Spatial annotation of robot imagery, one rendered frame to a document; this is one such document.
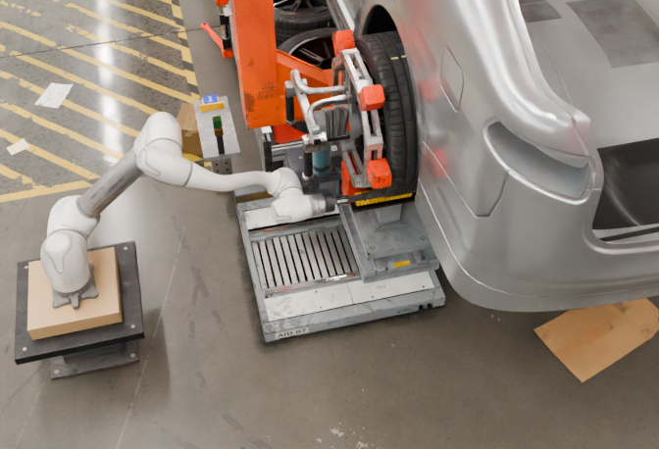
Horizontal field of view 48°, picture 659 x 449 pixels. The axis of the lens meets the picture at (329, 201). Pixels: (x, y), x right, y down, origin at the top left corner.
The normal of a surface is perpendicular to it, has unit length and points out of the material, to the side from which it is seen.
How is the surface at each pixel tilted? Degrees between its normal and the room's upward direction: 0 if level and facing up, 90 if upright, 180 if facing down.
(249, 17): 90
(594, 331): 1
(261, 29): 90
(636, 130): 14
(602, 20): 2
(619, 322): 2
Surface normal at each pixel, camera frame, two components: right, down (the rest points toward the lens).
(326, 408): 0.00, -0.68
